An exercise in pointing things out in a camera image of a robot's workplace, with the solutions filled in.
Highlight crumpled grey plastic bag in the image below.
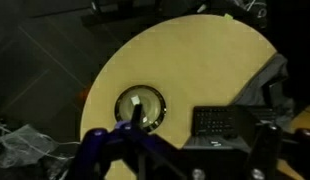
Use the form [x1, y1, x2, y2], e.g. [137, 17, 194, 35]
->
[0, 123, 80, 171]

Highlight black laptop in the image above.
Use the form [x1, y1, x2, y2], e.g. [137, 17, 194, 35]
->
[182, 104, 283, 152]

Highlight white cable bundle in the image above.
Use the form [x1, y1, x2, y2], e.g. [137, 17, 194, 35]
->
[233, 0, 270, 20]

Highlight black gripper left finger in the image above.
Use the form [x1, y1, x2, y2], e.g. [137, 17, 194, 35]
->
[68, 103, 156, 180]

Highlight grey cloth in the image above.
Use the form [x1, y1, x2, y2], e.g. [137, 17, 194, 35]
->
[232, 52, 296, 122]

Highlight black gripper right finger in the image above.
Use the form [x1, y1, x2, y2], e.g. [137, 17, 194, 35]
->
[244, 123, 310, 180]

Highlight round bowl with dark rim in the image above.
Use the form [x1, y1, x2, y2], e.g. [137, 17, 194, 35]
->
[113, 84, 168, 133]

